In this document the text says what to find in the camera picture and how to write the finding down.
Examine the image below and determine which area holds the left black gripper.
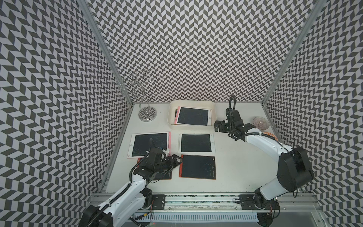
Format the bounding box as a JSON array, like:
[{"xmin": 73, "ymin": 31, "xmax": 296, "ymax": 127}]
[{"xmin": 154, "ymin": 154, "xmax": 184, "ymax": 175}]

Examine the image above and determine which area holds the red framed writing tablet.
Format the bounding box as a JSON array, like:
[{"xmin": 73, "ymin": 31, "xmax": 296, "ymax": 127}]
[{"xmin": 134, "ymin": 158, "xmax": 172, "ymax": 181}]

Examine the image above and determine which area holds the pink edged writing tablet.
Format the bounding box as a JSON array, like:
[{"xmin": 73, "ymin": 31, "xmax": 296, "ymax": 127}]
[{"xmin": 127, "ymin": 131, "xmax": 171, "ymax": 159}]

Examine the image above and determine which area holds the white framed writing tablet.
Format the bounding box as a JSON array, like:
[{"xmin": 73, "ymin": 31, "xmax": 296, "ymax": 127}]
[{"xmin": 178, "ymin": 133, "xmax": 216, "ymax": 153}]

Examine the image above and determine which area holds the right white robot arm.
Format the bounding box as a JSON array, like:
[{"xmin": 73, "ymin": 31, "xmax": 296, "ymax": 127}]
[{"xmin": 214, "ymin": 107, "xmax": 314, "ymax": 210}]

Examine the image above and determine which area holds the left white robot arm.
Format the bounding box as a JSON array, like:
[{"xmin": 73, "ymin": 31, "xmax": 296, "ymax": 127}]
[{"xmin": 78, "ymin": 147, "xmax": 182, "ymax": 227}]

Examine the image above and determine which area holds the cream storage box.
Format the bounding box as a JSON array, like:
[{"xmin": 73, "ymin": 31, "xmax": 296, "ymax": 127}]
[{"xmin": 168, "ymin": 100, "xmax": 217, "ymax": 130}]

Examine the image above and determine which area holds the clear glass bowl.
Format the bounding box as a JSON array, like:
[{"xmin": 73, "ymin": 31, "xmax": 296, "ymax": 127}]
[{"xmin": 252, "ymin": 117, "xmax": 270, "ymax": 131}]

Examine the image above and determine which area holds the orange patterned bowl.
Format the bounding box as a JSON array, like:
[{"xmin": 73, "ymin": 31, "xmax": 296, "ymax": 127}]
[{"xmin": 264, "ymin": 132, "xmax": 278, "ymax": 141}]

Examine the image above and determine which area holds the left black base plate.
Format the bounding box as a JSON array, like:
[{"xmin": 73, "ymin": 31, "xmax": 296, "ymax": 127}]
[{"xmin": 148, "ymin": 194, "xmax": 166, "ymax": 211}]

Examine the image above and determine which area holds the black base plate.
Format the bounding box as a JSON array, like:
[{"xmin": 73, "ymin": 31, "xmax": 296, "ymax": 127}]
[
  {"xmin": 238, "ymin": 194, "xmax": 280, "ymax": 211},
  {"xmin": 148, "ymin": 194, "xmax": 166, "ymax": 211}
]

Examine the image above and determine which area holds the silver wire stand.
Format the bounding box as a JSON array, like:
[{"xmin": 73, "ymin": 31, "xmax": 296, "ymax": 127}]
[{"xmin": 116, "ymin": 70, "xmax": 157, "ymax": 122}]

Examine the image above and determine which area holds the aluminium front rail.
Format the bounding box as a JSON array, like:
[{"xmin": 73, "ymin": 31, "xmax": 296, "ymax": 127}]
[{"xmin": 85, "ymin": 192, "xmax": 321, "ymax": 213}]

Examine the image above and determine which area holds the black corrugated cable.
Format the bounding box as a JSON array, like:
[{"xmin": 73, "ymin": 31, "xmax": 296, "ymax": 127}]
[{"xmin": 85, "ymin": 184, "xmax": 131, "ymax": 227}]

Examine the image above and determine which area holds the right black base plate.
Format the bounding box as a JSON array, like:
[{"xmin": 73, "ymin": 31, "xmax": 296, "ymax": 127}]
[{"xmin": 238, "ymin": 194, "xmax": 280, "ymax": 211}]

